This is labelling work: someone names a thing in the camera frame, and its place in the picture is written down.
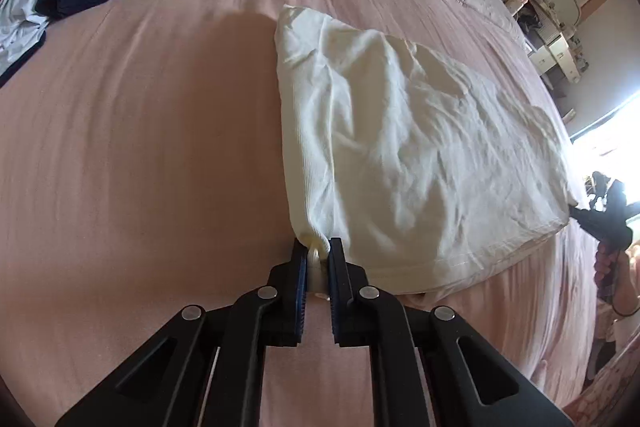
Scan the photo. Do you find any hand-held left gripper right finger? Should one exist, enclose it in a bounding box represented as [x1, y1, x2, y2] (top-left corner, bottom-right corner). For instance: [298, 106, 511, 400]
[327, 237, 573, 427]

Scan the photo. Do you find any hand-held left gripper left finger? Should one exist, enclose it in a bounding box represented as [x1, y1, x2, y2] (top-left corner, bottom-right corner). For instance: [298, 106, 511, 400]
[55, 239, 308, 427]

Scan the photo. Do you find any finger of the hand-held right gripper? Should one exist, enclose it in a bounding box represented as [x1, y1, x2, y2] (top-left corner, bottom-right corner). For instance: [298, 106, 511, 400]
[568, 205, 599, 229]

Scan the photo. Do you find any cream garment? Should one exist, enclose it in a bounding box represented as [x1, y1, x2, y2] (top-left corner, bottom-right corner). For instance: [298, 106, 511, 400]
[274, 4, 573, 297]

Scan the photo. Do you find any person's right hand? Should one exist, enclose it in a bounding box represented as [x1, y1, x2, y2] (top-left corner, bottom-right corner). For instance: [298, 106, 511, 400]
[594, 240, 623, 294]

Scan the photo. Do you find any bright window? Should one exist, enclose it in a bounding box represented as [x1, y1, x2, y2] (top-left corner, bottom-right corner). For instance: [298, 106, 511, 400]
[570, 97, 640, 188]

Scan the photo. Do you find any white dressing table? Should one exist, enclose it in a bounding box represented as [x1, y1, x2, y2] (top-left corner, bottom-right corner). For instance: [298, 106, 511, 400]
[520, 0, 591, 82]

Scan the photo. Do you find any black bag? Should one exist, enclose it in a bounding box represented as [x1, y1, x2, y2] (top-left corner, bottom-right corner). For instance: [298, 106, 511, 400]
[517, 2, 546, 32]

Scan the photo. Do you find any white vanity mirror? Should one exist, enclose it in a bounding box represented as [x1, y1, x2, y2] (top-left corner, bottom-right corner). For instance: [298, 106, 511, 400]
[542, 0, 583, 28]

